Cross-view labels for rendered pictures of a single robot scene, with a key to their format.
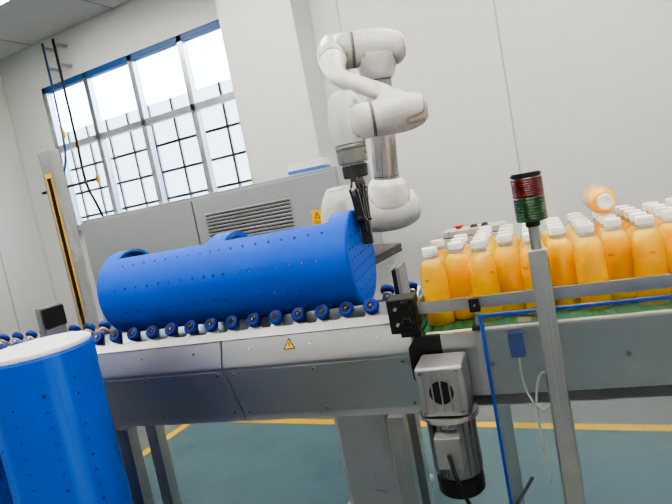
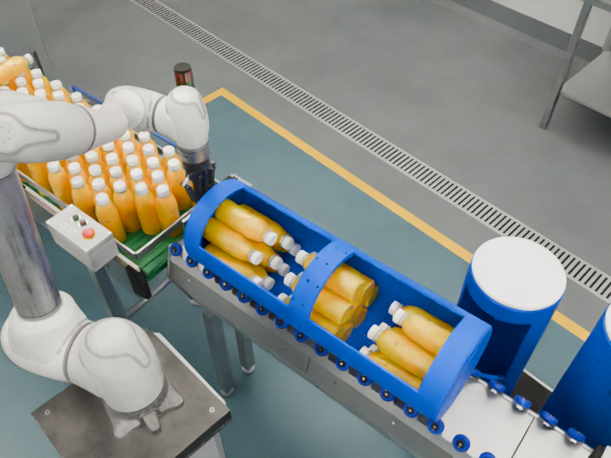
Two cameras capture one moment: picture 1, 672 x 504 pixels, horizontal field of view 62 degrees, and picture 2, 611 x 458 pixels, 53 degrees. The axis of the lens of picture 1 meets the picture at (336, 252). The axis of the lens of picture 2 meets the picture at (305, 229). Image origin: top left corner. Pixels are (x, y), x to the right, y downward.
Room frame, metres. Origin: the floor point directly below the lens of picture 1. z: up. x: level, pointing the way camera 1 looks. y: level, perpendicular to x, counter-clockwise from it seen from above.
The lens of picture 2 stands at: (2.78, 0.61, 2.51)
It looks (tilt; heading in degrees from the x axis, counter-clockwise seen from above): 49 degrees down; 199
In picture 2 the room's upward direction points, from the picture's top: straight up
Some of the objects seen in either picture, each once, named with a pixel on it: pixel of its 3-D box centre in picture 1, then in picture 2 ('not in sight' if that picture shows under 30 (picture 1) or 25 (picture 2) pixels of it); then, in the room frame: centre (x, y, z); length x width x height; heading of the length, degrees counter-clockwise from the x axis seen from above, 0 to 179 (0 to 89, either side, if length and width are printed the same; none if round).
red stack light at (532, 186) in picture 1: (527, 187); (183, 74); (1.14, -0.41, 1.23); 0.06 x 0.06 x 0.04
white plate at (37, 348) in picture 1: (37, 347); (518, 272); (1.50, 0.85, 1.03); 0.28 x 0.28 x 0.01
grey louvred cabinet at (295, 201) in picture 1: (234, 294); not in sight; (3.91, 0.76, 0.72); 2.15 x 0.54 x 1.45; 63
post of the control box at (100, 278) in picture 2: not in sight; (122, 331); (1.82, -0.46, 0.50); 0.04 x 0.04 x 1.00; 70
